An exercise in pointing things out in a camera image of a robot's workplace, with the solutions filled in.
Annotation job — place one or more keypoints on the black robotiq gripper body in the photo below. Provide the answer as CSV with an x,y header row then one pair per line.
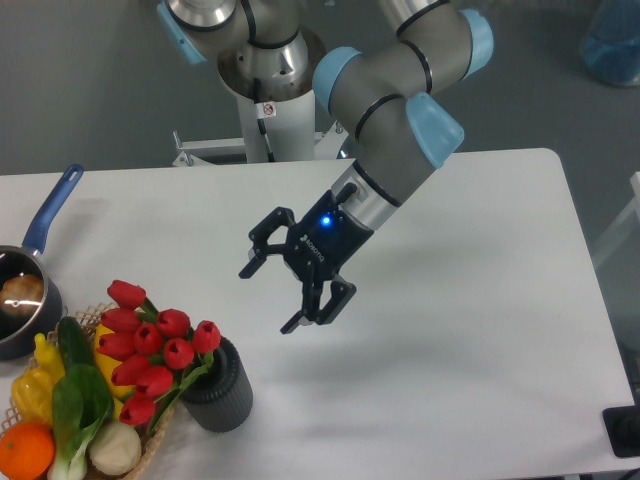
x,y
324,239

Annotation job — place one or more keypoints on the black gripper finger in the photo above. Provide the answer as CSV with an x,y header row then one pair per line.
x,y
312,312
261,248

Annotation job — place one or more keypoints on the red tulip bouquet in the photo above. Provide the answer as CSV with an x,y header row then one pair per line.
x,y
157,354

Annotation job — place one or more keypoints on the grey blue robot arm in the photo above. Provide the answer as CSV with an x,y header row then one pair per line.
x,y
385,102

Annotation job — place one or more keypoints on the dark grey ribbed vase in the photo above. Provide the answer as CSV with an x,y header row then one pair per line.
x,y
221,399

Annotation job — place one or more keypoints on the woven wicker basket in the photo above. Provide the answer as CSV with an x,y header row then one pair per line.
x,y
89,319

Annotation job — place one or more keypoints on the green cucumber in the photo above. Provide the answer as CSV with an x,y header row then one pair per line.
x,y
72,343

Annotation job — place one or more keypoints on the yellow corn cob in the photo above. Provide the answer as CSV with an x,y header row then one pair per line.
x,y
117,408

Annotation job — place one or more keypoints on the green bok choy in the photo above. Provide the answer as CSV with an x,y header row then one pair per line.
x,y
81,403

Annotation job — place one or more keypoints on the brown bread bun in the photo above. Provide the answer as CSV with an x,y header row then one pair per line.
x,y
22,295

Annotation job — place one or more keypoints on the beige mushroom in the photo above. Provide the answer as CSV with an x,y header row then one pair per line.
x,y
116,449

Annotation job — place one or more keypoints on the yellow bell pepper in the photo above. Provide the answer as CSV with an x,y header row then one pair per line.
x,y
32,395

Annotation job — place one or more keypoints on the black device at edge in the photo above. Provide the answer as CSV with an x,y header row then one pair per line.
x,y
622,426

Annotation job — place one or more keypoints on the orange fruit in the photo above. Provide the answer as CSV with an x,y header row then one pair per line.
x,y
27,450

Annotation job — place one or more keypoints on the blue translucent container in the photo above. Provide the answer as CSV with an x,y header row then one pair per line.
x,y
610,48

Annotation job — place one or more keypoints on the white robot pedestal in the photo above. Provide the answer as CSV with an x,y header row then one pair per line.
x,y
276,107

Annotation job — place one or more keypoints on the blue handled saucepan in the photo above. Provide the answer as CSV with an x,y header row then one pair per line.
x,y
17,333

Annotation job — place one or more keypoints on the white frame at right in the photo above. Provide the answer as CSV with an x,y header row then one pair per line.
x,y
620,228

